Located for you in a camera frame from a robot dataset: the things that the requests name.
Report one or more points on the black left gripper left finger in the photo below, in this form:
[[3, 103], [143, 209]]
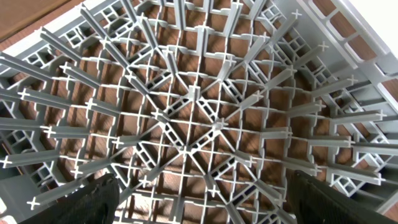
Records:
[[95, 203]]

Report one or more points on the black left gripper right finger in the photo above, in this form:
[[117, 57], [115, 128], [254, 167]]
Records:
[[314, 202]]

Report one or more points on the grey plastic dish rack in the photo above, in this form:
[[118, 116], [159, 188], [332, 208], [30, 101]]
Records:
[[200, 109]]

